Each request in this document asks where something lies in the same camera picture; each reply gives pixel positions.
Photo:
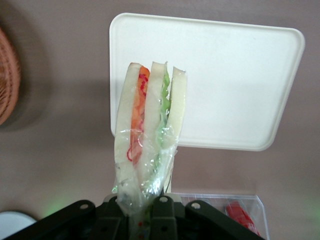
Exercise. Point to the beige plastic tray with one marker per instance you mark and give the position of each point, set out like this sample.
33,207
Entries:
225,87

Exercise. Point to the red cola bottle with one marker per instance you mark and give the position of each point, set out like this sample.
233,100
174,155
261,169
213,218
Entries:
240,212

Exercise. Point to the clear acrylic bottle rack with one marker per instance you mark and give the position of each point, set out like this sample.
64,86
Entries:
212,197

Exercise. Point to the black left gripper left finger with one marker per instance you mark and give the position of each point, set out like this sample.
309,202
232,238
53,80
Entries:
112,222

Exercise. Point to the round brown wicker basket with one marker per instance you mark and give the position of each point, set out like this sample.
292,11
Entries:
7,87

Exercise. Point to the triangle sandwich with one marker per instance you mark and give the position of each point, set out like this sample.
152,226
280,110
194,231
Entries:
152,112

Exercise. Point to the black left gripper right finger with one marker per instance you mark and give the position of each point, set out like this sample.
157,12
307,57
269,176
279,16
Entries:
163,220

